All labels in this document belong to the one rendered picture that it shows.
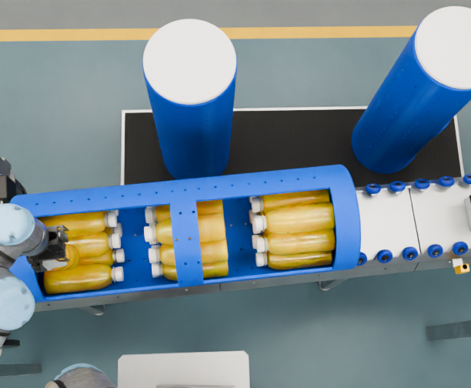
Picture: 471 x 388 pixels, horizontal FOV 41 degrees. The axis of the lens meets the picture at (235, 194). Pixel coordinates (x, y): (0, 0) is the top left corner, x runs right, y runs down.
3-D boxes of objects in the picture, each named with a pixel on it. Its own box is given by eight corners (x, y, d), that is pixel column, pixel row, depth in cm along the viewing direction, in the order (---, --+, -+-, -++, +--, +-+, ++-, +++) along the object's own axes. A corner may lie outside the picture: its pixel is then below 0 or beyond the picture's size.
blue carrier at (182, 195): (342, 270, 182) (368, 266, 154) (37, 303, 176) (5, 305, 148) (329, 175, 186) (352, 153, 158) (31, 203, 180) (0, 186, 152)
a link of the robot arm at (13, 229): (-29, 229, 110) (3, 192, 112) (-8, 241, 121) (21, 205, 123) (5, 255, 109) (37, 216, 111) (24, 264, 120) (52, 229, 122)
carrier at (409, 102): (362, 181, 272) (423, 165, 275) (432, 100, 187) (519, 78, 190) (342, 121, 278) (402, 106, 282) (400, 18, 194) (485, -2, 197)
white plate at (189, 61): (252, 42, 188) (252, 45, 190) (171, 4, 191) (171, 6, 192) (209, 118, 182) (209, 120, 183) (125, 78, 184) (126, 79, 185)
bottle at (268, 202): (330, 215, 167) (261, 222, 165) (324, 205, 173) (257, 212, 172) (329, 189, 164) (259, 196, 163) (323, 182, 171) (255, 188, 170)
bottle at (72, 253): (81, 245, 165) (65, 242, 146) (77, 272, 164) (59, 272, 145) (55, 242, 165) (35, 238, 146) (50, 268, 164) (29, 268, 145)
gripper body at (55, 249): (71, 262, 137) (57, 253, 125) (31, 267, 136) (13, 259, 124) (68, 229, 138) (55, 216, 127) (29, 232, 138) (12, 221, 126)
